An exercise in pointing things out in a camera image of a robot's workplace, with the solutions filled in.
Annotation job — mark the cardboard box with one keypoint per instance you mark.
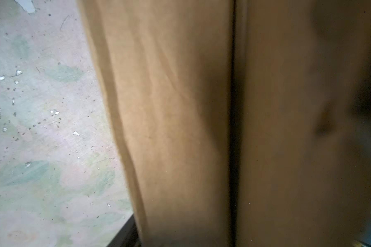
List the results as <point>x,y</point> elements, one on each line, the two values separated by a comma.
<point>239,123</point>

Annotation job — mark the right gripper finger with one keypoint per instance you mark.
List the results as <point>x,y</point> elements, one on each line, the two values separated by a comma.
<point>127,236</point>

